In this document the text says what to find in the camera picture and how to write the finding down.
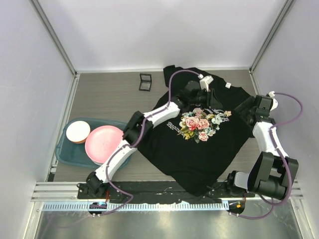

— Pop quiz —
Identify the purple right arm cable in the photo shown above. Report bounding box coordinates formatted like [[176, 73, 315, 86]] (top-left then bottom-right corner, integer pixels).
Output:
[[239, 92, 305, 220]]

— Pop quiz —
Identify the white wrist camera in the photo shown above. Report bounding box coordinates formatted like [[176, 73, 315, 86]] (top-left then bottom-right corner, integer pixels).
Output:
[[268, 91, 278, 111], [199, 76, 214, 92]]

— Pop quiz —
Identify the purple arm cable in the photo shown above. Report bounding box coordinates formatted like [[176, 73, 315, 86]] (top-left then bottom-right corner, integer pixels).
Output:
[[239, 92, 305, 220], [98, 69, 204, 216]]

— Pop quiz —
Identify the black floral print t-shirt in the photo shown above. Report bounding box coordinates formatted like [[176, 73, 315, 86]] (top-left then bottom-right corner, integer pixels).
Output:
[[138, 76, 251, 196]]

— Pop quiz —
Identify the white plate under pink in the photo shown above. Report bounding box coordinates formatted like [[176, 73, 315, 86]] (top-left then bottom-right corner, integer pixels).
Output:
[[93, 160, 105, 166]]

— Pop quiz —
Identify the white slotted cable duct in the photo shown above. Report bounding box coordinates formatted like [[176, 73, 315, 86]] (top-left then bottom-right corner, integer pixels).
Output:
[[42, 201, 229, 212]]

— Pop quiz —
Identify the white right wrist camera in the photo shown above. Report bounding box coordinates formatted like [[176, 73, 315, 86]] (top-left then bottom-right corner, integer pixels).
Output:
[[268, 91, 278, 111]]

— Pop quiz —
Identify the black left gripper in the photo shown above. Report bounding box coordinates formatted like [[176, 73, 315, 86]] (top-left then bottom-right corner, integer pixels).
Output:
[[188, 88, 222, 109]]

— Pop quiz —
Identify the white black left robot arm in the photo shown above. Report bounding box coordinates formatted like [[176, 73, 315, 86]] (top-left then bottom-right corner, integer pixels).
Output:
[[85, 80, 223, 199]]

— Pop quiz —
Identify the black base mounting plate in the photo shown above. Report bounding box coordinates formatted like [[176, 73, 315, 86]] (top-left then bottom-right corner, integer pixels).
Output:
[[77, 181, 255, 204]]

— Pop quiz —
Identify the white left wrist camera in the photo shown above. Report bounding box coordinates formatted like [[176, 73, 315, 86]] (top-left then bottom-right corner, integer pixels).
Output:
[[199, 76, 214, 92]]

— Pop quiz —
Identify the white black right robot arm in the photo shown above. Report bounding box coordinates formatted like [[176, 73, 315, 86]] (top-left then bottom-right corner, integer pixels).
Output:
[[225, 91, 299, 203]]

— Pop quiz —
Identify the teal plastic tray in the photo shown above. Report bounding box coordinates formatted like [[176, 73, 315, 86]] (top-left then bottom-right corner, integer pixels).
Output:
[[55, 117, 127, 169]]

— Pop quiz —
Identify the orange bowl under white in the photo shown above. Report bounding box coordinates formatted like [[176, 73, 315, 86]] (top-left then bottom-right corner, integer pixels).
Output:
[[69, 138, 86, 144]]

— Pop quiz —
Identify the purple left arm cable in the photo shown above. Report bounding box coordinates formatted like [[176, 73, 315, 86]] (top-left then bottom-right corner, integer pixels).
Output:
[[98, 69, 204, 216]]

